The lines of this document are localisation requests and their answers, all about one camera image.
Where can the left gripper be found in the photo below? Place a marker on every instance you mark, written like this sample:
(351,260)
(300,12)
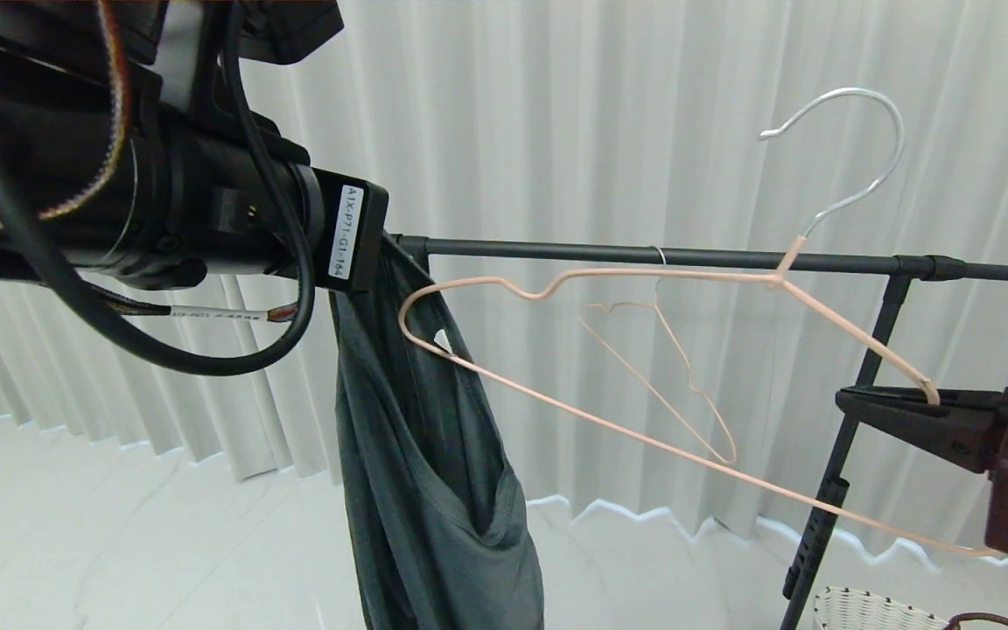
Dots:
(233,219)

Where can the pink clothes hanger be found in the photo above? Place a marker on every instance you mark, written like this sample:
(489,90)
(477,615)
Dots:
(655,304)
(775,280)

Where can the dark grey t-shirt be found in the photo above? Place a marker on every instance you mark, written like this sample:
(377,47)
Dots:
(416,481)

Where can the white laundry basket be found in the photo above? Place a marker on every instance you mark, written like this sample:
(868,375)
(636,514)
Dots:
(863,612)

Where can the black clothes rack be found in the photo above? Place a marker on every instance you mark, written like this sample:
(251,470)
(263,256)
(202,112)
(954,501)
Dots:
(556,252)

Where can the white curtain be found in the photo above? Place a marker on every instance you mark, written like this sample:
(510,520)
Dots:
(556,131)

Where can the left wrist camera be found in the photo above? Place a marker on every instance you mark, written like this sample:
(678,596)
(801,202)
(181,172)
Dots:
(294,26)

